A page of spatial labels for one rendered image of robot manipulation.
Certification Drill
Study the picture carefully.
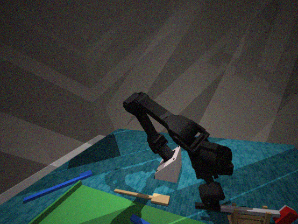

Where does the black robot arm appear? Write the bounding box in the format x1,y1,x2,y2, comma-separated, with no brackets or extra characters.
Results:
123,92,234,179

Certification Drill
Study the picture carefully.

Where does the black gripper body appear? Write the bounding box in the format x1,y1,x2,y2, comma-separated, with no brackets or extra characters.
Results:
191,161,225,204

